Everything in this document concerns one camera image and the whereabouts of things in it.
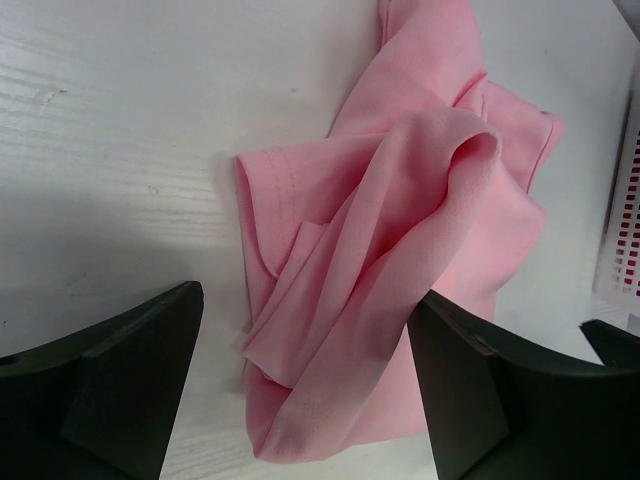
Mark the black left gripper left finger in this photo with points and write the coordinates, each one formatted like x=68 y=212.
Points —
x=101 y=403

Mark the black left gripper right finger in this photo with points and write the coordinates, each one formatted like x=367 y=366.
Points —
x=499 y=406

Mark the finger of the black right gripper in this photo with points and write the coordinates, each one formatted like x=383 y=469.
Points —
x=614 y=347

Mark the pink t shirt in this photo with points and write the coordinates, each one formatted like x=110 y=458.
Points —
x=422 y=184

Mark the white plastic basket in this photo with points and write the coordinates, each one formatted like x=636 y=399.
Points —
x=617 y=274

